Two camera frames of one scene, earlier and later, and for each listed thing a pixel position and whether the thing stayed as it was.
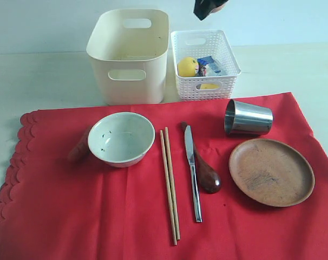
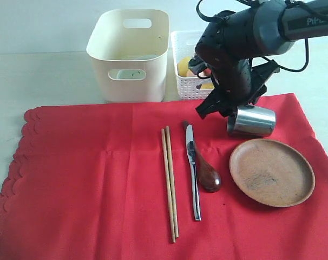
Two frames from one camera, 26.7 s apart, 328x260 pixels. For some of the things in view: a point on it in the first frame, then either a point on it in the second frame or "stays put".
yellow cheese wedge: (207, 86) stays put
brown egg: (217, 8) -> (190, 73)
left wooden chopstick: (170, 204) stays put
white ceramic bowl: (122, 139) -> (136, 74)
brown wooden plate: (271, 172) stays put
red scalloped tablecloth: (46, 206) stays put
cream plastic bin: (128, 49) stays put
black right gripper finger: (202, 8) -> (237, 86)
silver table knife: (189, 144) stays put
